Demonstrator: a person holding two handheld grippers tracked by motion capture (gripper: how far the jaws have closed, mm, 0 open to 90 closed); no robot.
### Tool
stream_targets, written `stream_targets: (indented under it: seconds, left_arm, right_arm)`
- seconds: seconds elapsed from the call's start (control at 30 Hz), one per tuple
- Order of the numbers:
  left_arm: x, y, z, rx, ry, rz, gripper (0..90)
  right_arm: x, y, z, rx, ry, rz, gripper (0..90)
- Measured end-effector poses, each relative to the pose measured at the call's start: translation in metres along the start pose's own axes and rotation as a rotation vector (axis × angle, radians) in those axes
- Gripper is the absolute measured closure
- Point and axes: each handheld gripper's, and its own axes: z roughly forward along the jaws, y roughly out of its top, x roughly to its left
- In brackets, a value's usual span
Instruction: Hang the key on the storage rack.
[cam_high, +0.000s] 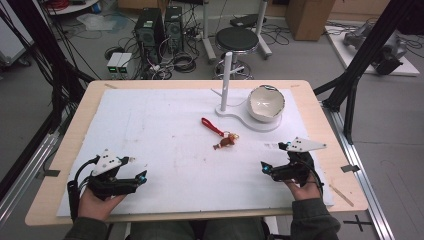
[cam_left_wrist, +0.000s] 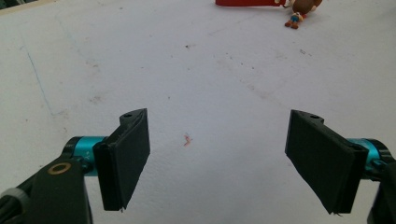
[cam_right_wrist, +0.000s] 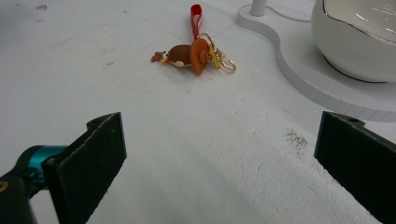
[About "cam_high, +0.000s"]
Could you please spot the white round table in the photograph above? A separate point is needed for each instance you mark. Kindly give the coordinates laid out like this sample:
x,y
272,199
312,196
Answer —
x,y
71,7

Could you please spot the white power supply box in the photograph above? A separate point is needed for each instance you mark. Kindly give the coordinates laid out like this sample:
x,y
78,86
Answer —
x,y
124,64
114,63

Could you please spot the white stand with post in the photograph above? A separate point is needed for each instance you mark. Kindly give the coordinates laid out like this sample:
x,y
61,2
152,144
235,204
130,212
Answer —
x,y
226,80

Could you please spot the white foam board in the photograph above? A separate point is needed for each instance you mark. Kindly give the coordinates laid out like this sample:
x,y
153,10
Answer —
x,y
173,173

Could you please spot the aluminium rail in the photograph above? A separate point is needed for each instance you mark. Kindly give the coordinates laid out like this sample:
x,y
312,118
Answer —
x,y
25,180
363,180

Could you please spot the black metal frame stand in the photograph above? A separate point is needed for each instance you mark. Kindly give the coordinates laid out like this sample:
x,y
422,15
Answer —
x,y
363,60
50,63

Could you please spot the white platform board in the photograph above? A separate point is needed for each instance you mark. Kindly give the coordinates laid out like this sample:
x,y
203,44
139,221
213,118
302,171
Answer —
x,y
346,55

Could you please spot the thin wooden stick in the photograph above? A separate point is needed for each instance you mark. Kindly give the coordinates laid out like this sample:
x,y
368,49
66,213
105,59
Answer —
x,y
341,195

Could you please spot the black tape piece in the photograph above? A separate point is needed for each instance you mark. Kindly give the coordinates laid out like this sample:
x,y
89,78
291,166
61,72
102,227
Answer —
x,y
49,173
350,168

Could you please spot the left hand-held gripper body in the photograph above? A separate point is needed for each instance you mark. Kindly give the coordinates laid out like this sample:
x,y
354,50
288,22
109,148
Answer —
x,y
105,186

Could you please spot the person's legs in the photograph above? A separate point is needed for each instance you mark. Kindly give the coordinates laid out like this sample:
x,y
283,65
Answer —
x,y
200,230

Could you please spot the white bowl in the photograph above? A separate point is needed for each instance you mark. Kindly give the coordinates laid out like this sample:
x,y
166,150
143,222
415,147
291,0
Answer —
x,y
265,104

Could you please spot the clear plastic sheet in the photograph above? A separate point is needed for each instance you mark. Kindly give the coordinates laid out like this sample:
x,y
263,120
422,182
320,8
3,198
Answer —
x,y
100,21

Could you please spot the black round stool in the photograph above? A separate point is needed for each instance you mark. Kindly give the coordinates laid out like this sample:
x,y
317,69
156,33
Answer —
x,y
237,39

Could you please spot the black computer tower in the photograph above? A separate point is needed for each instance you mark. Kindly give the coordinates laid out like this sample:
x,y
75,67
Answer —
x,y
149,33
174,28

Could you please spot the cardboard box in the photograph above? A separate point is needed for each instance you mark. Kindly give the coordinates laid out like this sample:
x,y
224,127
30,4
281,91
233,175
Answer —
x,y
308,18

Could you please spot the black tape cross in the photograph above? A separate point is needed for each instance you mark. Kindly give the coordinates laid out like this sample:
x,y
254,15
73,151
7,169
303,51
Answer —
x,y
357,222

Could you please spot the person's left hand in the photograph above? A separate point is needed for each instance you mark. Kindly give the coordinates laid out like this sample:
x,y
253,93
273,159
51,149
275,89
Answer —
x,y
95,208

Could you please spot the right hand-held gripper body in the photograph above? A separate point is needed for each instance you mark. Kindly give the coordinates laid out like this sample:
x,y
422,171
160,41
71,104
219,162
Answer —
x,y
295,171

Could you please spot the grey robot device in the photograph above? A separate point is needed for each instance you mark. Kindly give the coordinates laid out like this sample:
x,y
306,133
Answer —
x,y
386,46

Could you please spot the person's right hand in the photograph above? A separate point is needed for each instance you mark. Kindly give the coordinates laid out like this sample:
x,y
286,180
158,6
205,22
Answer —
x,y
306,193

